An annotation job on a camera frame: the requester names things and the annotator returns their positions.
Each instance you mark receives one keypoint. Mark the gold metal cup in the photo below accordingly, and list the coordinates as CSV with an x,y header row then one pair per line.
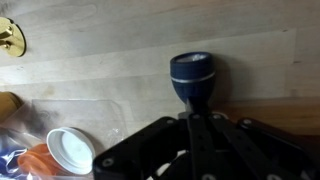
x,y
8,106

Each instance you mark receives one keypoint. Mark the white round jar lid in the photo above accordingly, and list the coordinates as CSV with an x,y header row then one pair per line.
x,y
71,150

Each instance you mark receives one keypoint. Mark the wooden spice tray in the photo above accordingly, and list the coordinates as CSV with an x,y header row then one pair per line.
x,y
283,113

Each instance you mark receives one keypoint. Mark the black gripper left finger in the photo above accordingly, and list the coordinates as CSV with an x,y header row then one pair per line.
x,y
143,150

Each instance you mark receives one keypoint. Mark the clear plastic zip bag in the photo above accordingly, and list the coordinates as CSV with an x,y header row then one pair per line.
x,y
83,113

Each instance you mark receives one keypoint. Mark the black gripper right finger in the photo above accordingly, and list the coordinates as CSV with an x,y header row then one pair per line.
x,y
260,150

